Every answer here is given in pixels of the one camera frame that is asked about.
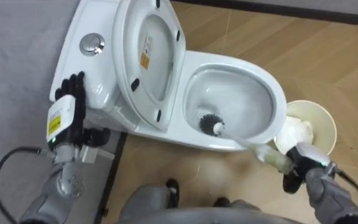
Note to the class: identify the robot legs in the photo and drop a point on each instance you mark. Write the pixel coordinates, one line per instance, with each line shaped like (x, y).
(148, 199)

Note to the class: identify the robot body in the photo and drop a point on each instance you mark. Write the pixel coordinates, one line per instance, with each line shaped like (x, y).
(210, 217)

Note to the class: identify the white toilet brush black bristles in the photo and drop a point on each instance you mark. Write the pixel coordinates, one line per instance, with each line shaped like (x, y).
(211, 124)

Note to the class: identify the white toilet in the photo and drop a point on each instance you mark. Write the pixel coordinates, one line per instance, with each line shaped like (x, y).
(228, 62)

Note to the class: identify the white toilet lid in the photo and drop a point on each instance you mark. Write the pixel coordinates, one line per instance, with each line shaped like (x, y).
(154, 59)

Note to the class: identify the white crumpled bag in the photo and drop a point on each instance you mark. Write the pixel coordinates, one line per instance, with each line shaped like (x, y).
(292, 133)

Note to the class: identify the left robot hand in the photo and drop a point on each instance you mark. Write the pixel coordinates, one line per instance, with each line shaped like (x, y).
(70, 124)

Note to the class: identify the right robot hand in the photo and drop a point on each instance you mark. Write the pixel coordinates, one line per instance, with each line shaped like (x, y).
(306, 158)

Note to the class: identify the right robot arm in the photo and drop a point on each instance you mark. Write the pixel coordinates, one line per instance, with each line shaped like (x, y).
(328, 196)

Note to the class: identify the cream plastic bucket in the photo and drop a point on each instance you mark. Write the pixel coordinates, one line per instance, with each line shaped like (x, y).
(320, 121)

